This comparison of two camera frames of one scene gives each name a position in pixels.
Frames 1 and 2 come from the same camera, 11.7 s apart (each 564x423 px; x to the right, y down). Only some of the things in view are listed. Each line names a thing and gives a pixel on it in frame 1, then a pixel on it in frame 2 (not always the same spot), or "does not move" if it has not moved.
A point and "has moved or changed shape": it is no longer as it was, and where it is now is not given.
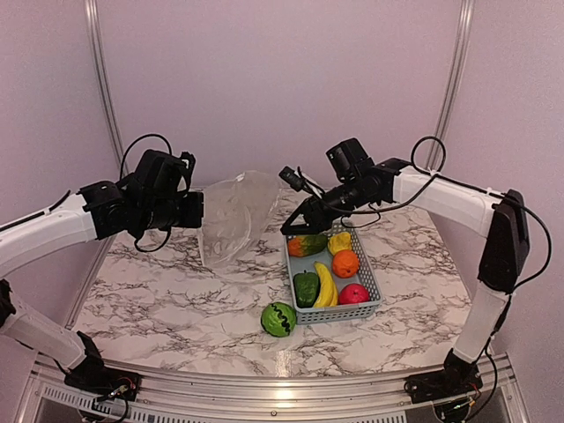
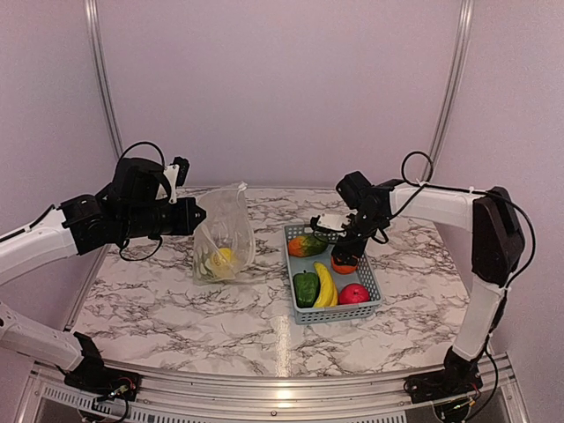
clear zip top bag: x=236 y=213 has moved or changed shape
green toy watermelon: x=278 y=319 to x=204 y=271
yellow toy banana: x=328 y=296 does not move
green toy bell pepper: x=307 y=286 does not move
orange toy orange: x=345 y=263 does not move
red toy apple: x=353 y=293 does not move
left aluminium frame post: x=92 y=13 does not move
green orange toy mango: x=307 y=245 does not move
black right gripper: x=312 y=225 to x=357 y=249
